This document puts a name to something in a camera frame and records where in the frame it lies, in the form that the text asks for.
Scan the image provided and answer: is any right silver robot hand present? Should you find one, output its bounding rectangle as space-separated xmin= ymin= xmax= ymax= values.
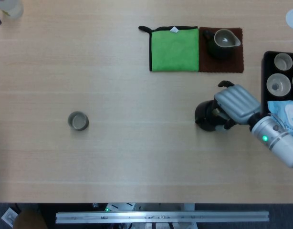
xmin=213 ymin=80 xmax=262 ymax=132

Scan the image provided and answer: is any black teapot with handle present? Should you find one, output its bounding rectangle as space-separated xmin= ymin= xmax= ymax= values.
xmin=194 ymin=100 xmax=230 ymax=132

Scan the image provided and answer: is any dark teacup beige inside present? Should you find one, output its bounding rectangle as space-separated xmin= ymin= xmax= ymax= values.
xmin=67 ymin=111 xmax=89 ymax=131

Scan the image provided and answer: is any large beige teacup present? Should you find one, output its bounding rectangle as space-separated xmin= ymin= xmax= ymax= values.
xmin=266 ymin=73 xmax=292 ymax=96

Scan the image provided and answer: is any black plastic tray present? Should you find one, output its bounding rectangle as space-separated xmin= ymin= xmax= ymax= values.
xmin=260 ymin=51 xmax=293 ymax=141

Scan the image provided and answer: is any blue wet wipes pack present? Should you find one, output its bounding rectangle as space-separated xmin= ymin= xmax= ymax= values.
xmin=267 ymin=100 xmax=293 ymax=138

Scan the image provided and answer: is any brown cloth mat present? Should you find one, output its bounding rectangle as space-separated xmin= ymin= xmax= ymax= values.
xmin=198 ymin=26 xmax=245 ymax=73

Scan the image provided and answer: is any black pitcher beige inside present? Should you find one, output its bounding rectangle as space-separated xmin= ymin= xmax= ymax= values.
xmin=203 ymin=28 xmax=241 ymax=60

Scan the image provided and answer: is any green cloth black trim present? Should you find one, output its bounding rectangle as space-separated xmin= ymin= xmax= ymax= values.
xmin=138 ymin=25 xmax=200 ymax=72

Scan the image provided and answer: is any brown round stool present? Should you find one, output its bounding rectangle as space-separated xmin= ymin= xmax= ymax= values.
xmin=12 ymin=209 xmax=49 ymax=229

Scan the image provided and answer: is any glass bottle wooden cap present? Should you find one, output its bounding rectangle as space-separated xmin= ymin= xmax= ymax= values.
xmin=0 ymin=0 xmax=24 ymax=19

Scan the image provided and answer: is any white floor socket plate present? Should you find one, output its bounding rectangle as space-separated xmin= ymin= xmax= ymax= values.
xmin=0 ymin=207 xmax=19 ymax=227

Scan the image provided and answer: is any aluminium rail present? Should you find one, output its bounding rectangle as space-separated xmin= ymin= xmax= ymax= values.
xmin=55 ymin=210 xmax=270 ymax=224

